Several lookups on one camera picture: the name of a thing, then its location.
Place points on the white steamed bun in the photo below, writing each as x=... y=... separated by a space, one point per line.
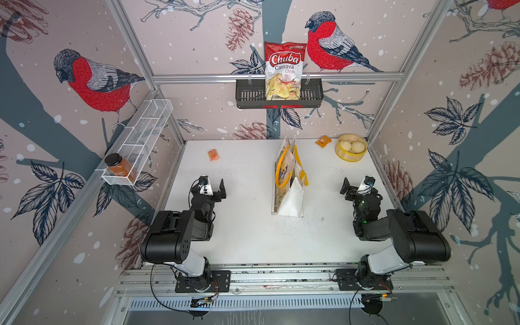
x=358 y=147
x=345 y=145

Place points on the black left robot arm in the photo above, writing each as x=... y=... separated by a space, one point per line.
x=168 y=241

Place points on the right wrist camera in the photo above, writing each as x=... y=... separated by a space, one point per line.
x=366 y=186

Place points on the yellow bamboo steamer basket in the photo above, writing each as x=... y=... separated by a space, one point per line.
x=349 y=156

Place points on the black wire wall basket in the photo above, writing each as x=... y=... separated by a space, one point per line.
x=251 y=95

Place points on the white wire wall shelf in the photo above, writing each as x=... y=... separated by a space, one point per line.
x=140 y=140

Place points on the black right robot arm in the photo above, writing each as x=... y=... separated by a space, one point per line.
x=414 y=237

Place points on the orange sachet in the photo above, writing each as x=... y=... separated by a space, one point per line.
x=323 y=141

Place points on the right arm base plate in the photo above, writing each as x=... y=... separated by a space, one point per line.
x=353 y=279

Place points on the Chuba cassava chips bag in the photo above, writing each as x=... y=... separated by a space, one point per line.
x=283 y=70

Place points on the orange sauce jar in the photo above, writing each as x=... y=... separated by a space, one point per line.
x=120 y=166

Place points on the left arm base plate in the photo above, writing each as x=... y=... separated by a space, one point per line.
x=212 y=282

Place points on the white tote pouch yellow handles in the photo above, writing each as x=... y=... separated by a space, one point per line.
x=289 y=181

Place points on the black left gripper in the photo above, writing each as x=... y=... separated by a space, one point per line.
x=216 y=196

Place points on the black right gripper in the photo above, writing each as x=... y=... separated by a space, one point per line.
x=352 y=191

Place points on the aluminium rail frame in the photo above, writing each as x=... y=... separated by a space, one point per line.
x=272 y=287

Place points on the orange snack packet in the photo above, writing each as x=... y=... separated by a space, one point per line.
x=213 y=155

